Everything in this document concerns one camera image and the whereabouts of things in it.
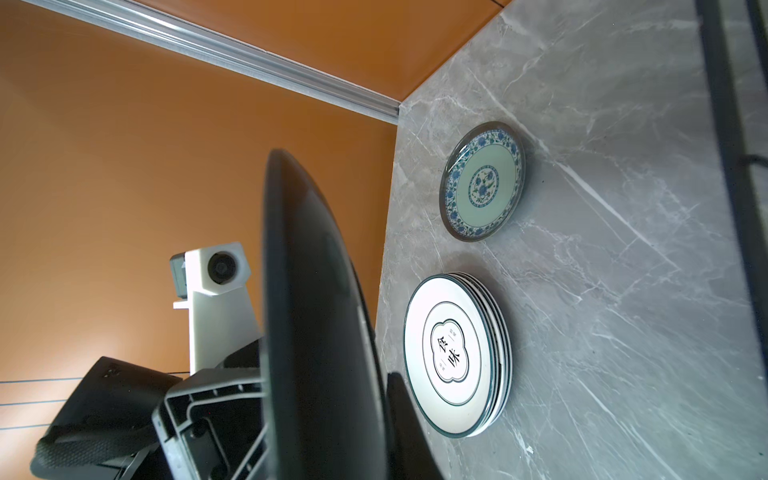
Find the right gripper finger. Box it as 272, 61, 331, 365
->
386, 372, 443, 479

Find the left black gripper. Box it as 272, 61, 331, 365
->
30, 342, 267, 479

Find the black small plate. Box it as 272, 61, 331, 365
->
262, 149, 389, 479

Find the white plate green rim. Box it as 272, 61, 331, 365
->
477, 281, 513, 420

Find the grey-green patterned small plate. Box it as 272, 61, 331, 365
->
439, 121, 527, 242

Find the black wire dish rack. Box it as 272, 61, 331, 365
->
695, 1, 767, 363

